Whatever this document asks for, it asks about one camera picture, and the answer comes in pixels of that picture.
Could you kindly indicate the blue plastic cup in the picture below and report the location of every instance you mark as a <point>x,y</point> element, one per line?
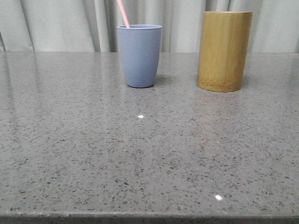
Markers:
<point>140,50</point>

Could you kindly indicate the pink chopstick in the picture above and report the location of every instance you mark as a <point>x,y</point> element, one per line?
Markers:
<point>123,13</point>

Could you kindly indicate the bamboo wooden cup holder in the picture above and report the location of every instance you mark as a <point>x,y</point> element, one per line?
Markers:
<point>223,50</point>

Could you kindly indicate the grey curtain backdrop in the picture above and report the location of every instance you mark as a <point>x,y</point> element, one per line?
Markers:
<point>90,25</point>

